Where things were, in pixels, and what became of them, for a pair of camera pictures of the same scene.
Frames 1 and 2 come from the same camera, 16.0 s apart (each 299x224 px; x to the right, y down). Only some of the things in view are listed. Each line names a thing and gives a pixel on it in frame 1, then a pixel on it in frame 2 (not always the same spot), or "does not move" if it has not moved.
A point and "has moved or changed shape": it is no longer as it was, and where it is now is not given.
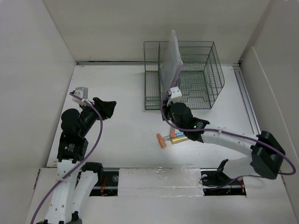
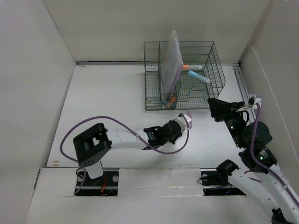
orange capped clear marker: (172, 132) has moved or changed shape
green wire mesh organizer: (201, 79) does not move
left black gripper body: (89, 115) to (172, 140)
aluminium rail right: (247, 98) does not move
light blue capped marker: (167, 137) has moved or changed shape
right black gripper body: (167, 111) to (234, 122)
